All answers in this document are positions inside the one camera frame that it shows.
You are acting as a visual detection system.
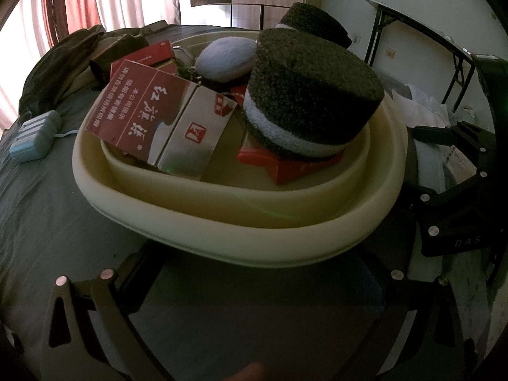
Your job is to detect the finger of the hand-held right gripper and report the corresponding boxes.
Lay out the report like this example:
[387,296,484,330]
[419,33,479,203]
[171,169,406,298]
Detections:
[409,121,498,177]
[402,170,497,258]

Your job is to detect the black white plush cylinder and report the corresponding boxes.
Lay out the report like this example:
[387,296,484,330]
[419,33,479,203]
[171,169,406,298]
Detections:
[277,2,352,49]
[241,28,385,163]

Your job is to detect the light blue blanket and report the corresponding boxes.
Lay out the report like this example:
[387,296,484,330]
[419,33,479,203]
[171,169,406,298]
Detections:
[412,142,448,198]

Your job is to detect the red and white box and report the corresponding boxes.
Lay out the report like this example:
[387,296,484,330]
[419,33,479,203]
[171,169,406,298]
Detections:
[110,40,178,85]

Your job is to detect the red and white carton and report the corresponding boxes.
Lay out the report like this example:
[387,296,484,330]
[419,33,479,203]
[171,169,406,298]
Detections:
[85,59,239,180]

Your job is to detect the large red box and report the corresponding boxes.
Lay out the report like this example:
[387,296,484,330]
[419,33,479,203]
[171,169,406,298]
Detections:
[237,143,344,186]

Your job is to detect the cream plastic basin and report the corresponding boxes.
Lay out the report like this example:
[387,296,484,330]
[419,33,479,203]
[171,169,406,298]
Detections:
[72,28,409,269]

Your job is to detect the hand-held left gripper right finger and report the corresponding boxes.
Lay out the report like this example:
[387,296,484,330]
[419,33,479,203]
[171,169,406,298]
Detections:
[353,245,482,381]

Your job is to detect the black folding table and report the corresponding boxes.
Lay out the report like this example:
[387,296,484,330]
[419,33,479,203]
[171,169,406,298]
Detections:
[364,0,479,112]

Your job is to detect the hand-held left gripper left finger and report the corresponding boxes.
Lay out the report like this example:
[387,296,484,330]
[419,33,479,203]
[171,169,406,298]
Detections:
[40,242,164,381]

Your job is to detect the fluffy lavender plush ball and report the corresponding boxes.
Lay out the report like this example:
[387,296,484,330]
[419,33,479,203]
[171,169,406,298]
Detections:
[196,37,259,84]

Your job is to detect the dark olive jacket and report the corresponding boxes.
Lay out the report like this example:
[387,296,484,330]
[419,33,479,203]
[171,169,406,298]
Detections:
[19,20,169,117]

